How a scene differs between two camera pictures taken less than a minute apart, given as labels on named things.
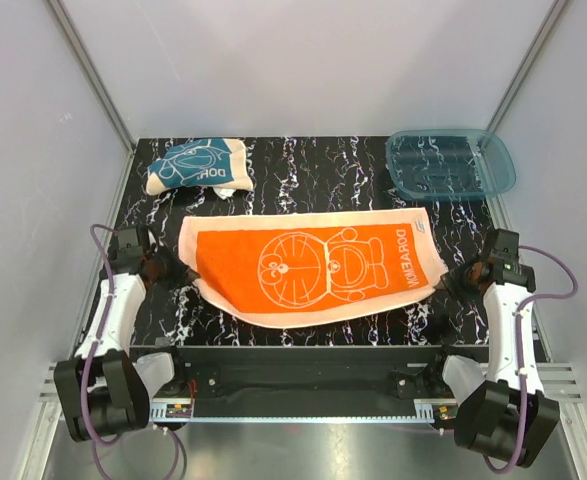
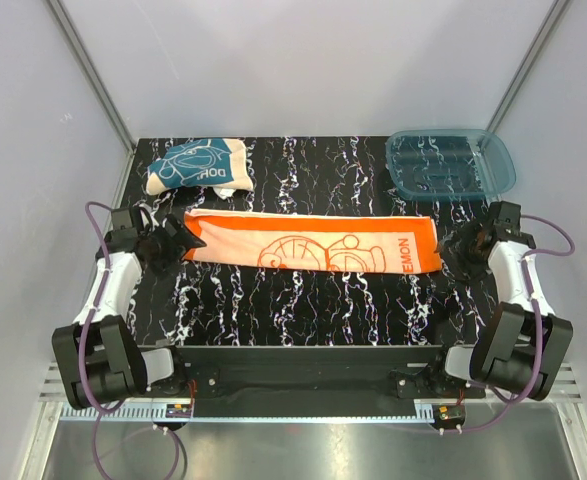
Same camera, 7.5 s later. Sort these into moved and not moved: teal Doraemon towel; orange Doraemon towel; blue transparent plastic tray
Moved: orange Doraemon towel
Not moved: teal Doraemon towel; blue transparent plastic tray
